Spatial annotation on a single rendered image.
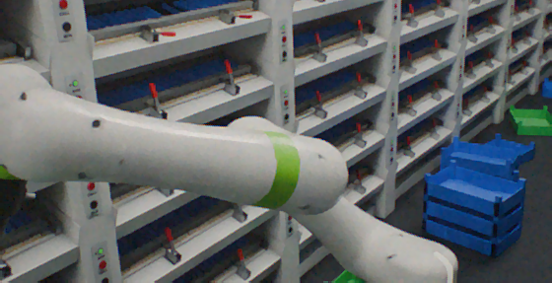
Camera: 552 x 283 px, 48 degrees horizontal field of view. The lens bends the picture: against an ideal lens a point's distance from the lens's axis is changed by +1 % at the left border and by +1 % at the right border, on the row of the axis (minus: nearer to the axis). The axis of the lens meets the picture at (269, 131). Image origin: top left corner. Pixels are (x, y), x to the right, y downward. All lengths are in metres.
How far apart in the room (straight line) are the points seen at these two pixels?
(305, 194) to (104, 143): 0.32
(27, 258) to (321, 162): 0.68
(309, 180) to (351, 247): 0.41
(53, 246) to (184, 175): 0.63
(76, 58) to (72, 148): 0.58
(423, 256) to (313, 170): 0.40
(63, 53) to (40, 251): 0.41
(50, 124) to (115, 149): 0.08
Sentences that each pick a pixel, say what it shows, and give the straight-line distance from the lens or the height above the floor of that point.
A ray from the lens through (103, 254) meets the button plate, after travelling 1.43.
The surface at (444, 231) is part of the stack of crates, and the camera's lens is 2.45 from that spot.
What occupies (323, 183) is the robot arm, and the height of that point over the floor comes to 0.81.
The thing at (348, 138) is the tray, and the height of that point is 0.39.
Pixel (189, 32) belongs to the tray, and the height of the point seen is 0.93.
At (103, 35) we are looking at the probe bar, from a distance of 1.38.
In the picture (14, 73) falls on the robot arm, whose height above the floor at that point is 1.01.
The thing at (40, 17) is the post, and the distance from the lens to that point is 1.24.
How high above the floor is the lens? 1.18
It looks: 19 degrees down
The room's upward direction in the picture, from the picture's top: 3 degrees counter-clockwise
